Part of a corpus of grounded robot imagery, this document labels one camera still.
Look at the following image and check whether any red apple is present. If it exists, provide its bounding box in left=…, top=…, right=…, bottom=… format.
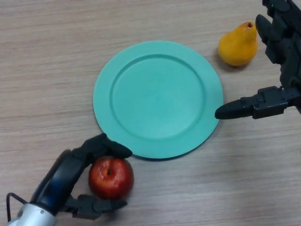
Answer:
left=88, top=157, right=135, bottom=201

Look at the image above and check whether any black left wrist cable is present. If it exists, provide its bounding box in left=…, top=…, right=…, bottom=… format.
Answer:
left=6, top=192, right=31, bottom=222

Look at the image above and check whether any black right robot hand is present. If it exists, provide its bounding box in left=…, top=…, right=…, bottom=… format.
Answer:
left=215, top=0, right=301, bottom=121

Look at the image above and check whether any yellow pear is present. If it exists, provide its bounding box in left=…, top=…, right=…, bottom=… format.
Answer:
left=218, top=21, right=259, bottom=67

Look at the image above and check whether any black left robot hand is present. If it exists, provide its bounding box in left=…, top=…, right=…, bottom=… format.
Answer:
left=30, top=133, right=133, bottom=221

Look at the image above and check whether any green round plate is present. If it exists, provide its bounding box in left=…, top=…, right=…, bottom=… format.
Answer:
left=93, top=40, right=224, bottom=161

